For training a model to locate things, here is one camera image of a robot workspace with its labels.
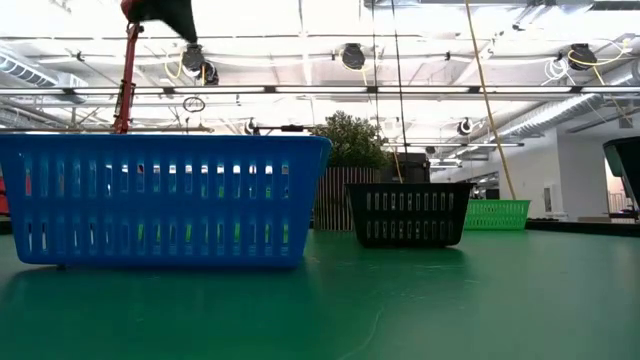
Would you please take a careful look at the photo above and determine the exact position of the blue plastic basket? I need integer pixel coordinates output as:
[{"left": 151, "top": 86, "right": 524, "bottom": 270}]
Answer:
[{"left": 0, "top": 133, "right": 333, "bottom": 271}]

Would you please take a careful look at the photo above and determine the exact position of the green plastic basket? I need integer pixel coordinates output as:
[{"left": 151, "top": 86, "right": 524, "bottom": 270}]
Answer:
[{"left": 463, "top": 199, "right": 532, "bottom": 232}]

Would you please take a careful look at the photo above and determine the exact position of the artificial plant in striped pot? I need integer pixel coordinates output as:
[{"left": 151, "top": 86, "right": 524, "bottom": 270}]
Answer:
[{"left": 309, "top": 110, "right": 392, "bottom": 232}]

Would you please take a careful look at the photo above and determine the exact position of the long ceiling light bar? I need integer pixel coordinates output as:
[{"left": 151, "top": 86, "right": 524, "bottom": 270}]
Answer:
[{"left": 0, "top": 85, "right": 640, "bottom": 96}]

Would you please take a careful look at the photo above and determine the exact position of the black plastic basket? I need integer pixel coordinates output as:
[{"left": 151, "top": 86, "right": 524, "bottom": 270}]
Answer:
[{"left": 345, "top": 182, "right": 474, "bottom": 249}]

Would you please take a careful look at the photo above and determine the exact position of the short ceiling light bar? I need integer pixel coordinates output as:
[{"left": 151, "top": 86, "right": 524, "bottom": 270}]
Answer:
[{"left": 383, "top": 141, "right": 526, "bottom": 149}]

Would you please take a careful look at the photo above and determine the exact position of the red desk lamp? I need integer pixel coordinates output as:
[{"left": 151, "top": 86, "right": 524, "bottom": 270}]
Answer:
[{"left": 112, "top": 0, "right": 199, "bottom": 135}]

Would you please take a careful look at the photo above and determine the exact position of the black monitor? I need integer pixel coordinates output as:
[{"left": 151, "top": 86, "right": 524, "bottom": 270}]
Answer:
[{"left": 601, "top": 135, "right": 640, "bottom": 212}]

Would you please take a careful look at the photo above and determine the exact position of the red storage bin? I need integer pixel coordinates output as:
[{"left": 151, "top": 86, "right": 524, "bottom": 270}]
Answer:
[{"left": 0, "top": 174, "right": 11, "bottom": 217}]

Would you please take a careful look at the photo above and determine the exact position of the thin black hanging cable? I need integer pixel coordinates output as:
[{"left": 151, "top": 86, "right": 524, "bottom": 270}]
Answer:
[{"left": 370, "top": 0, "right": 381, "bottom": 141}]

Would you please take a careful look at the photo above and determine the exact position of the black wire ring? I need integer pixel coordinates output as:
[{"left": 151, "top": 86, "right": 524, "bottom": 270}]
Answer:
[{"left": 181, "top": 95, "right": 207, "bottom": 114}]

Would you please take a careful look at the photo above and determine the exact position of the yellow hanging cable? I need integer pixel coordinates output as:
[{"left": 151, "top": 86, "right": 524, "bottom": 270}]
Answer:
[{"left": 463, "top": 0, "right": 518, "bottom": 202}]

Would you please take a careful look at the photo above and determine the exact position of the silver ventilation duct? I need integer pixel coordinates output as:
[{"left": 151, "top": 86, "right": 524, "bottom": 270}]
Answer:
[
  {"left": 0, "top": 49, "right": 89, "bottom": 90},
  {"left": 498, "top": 93, "right": 619, "bottom": 139}
]

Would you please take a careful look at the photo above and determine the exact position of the white cable coil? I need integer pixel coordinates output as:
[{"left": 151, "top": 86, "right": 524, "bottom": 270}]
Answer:
[{"left": 543, "top": 56, "right": 572, "bottom": 87}]

